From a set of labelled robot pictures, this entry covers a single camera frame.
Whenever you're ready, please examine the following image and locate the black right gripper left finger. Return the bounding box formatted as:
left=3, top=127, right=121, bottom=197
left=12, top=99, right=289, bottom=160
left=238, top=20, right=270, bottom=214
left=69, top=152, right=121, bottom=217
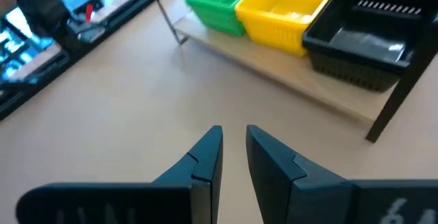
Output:
left=15, top=125, right=224, bottom=224

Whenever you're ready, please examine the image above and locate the wooden shelf with black frame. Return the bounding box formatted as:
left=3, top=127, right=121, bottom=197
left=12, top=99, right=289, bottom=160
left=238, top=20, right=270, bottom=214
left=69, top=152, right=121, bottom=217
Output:
left=142, top=0, right=438, bottom=144

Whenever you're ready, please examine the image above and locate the small red tag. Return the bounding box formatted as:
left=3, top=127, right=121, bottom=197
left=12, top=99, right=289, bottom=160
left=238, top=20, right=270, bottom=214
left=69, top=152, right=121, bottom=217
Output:
left=84, top=3, right=94, bottom=24

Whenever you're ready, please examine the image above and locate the black aluminium table frame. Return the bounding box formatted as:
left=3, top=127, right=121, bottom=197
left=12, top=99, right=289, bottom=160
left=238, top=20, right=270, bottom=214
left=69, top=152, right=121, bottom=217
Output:
left=0, top=0, right=182, bottom=121

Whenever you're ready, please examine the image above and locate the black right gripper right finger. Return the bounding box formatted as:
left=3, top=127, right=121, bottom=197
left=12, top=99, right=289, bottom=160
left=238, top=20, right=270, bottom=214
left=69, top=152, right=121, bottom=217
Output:
left=246, top=124, right=438, bottom=224

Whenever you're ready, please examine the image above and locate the black plastic basket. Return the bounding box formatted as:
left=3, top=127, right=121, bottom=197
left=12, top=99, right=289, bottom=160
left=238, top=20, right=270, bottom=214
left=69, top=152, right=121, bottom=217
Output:
left=301, top=0, right=438, bottom=93
left=302, top=0, right=438, bottom=74

